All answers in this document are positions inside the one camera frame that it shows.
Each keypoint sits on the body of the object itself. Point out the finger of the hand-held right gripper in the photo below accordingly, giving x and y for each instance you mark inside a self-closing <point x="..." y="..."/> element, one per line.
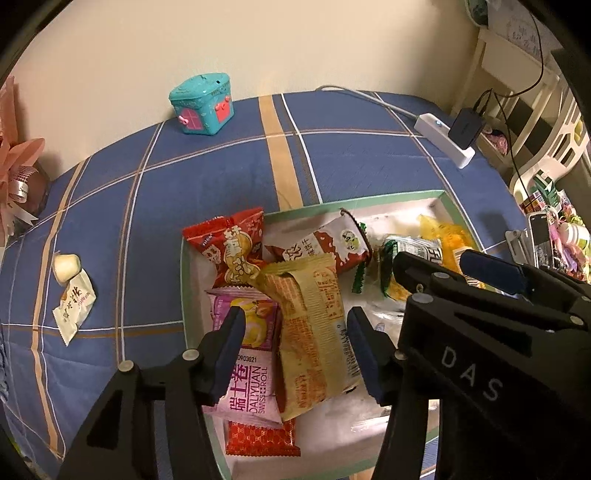
<point x="494" y="272"/>
<point x="411" y="267"/>

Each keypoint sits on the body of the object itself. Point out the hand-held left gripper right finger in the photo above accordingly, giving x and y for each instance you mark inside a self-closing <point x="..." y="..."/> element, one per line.
<point x="369" y="355"/>

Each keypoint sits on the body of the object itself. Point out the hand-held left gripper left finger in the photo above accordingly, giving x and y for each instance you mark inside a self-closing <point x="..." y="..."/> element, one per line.
<point x="228" y="355"/>

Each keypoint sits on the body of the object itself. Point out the green white cracker packet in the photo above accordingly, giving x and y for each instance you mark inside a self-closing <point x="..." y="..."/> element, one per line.
<point x="415" y="247"/>

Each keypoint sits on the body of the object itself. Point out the pink cake roll packet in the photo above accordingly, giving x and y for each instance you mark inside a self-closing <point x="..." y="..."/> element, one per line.
<point x="251" y="383"/>

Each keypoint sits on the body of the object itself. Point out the yellow snack packet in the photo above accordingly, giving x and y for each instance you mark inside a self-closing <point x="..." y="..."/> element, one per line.
<point x="450" y="235"/>

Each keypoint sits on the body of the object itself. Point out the small green-edged clear packet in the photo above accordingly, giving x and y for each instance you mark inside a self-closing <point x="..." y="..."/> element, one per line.
<point x="361" y="279"/>

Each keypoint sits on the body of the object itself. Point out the beige sandwich biscuit packet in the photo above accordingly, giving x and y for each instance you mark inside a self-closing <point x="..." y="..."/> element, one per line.
<point x="309" y="332"/>

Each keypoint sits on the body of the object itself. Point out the white tray with green rim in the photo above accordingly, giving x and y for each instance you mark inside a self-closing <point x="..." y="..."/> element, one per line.
<point x="332" y="429"/>

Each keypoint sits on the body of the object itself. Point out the red patterned snack packet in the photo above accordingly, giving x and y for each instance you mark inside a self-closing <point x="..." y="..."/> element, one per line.
<point x="258" y="438"/>

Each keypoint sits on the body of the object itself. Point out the brown white biscuit packet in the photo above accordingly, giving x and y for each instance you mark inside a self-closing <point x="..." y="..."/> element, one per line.
<point x="323" y="240"/>

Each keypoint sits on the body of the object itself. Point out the red cartoon snack packet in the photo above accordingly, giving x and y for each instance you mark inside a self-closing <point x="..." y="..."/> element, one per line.
<point x="231" y="244"/>

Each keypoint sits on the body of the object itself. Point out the silver phone stand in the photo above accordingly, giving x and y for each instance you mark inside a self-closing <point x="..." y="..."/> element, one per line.
<point x="516" y="244"/>

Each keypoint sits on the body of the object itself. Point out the black phone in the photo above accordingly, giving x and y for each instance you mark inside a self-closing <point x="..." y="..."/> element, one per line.
<point x="540" y="240"/>

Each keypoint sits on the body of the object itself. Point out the pile of colourful trinkets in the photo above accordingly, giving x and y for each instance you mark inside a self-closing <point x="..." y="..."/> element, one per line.
<point x="570" y="221"/>

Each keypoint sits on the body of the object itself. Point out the white power strip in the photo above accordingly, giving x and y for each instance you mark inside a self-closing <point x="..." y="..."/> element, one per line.
<point x="438" y="134"/>

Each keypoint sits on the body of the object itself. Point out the black power adapter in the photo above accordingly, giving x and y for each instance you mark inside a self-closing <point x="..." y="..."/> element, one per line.
<point x="466" y="129"/>

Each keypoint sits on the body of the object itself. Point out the white wooden shelf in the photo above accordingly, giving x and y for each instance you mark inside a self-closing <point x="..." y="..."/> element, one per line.
<point x="554" y="120"/>

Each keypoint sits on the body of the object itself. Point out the white wrapped candy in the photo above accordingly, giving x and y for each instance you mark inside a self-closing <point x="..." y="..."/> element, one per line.
<point x="67" y="266"/>

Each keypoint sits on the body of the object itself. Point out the teal toy house box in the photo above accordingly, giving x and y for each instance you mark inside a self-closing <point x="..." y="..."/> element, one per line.
<point x="203" y="104"/>

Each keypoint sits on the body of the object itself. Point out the pink flower bouquet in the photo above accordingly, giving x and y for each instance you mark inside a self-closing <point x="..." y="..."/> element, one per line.
<point x="18" y="175"/>

